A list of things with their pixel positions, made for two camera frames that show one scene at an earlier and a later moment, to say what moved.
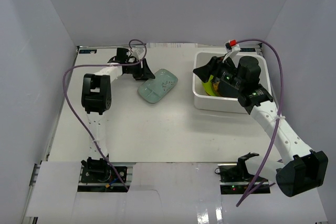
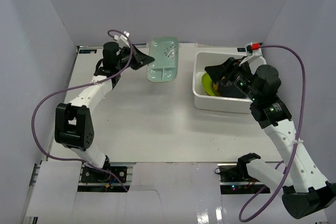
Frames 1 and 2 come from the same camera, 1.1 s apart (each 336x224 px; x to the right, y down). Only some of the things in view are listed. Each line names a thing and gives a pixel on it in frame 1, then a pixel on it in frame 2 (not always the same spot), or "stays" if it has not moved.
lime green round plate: [209, 87] stays
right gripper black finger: [204, 72] to [217, 72]
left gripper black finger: [147, 73] to [139, 59]
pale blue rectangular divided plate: [155, 89] to [165, 51]
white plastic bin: [230, 104] stays
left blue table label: [87, 51] stays
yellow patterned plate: [215, 86] stays
